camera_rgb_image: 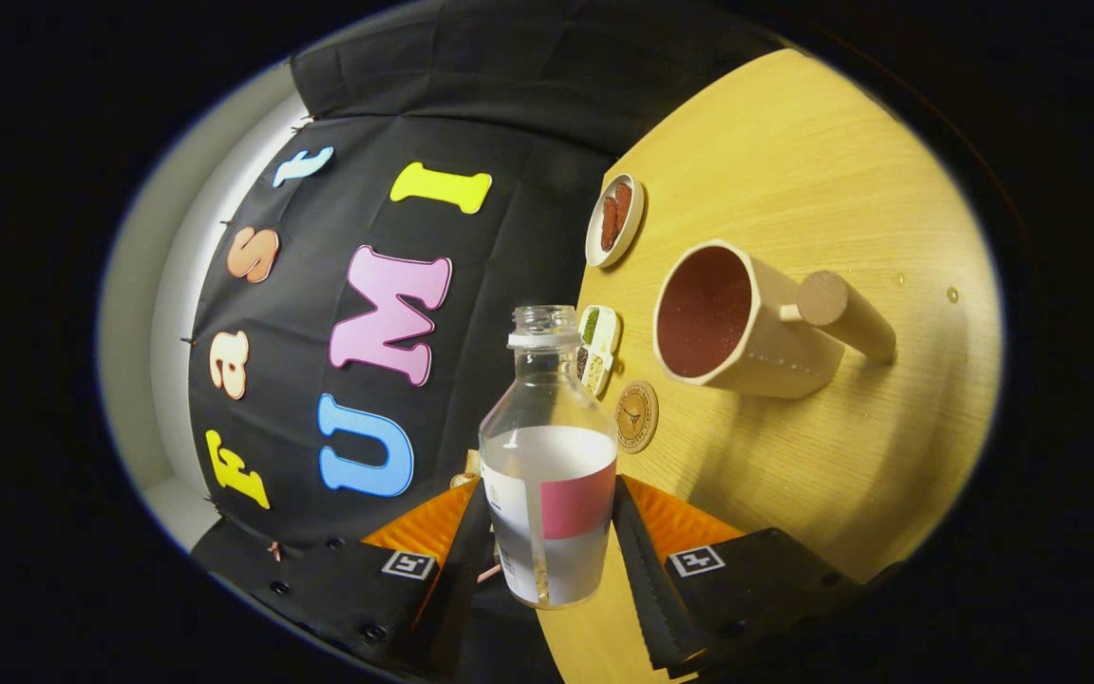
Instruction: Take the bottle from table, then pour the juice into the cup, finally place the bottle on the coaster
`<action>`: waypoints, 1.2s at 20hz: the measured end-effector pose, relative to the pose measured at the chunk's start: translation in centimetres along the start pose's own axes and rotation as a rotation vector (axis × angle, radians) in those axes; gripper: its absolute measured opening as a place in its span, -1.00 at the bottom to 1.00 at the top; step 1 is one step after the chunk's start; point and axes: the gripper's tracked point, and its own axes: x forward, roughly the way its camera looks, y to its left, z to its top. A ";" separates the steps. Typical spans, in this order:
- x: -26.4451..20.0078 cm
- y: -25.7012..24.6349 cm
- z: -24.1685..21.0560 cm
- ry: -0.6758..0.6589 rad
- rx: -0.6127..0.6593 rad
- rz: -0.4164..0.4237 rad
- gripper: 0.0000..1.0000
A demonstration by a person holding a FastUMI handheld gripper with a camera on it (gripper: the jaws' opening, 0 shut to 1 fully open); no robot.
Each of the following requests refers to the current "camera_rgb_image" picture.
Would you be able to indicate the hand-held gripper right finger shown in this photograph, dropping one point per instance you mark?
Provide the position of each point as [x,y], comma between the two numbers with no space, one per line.
[642,579]

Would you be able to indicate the wooden table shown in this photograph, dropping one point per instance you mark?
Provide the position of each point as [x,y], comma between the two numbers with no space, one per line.
[794,142]

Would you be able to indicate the clear juice bottle red label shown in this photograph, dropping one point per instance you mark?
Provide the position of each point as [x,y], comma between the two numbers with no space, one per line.
[547,475]

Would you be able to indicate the red cloth clip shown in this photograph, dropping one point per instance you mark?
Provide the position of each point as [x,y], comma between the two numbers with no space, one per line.
[273,550]

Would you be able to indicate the white divided seasoning tray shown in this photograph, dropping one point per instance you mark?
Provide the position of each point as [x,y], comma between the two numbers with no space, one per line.
[597,349]

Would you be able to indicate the reddish brown meat slice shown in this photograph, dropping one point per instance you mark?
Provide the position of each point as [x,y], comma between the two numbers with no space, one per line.
[610,223]
[622,201]

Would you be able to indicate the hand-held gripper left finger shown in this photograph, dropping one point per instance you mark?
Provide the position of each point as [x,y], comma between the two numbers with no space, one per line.
[457,589]

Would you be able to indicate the round brown coaster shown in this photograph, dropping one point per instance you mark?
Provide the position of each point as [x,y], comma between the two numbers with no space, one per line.
[636,416]

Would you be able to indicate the round white plate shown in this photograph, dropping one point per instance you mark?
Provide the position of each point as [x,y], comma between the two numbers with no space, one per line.
[634,223]

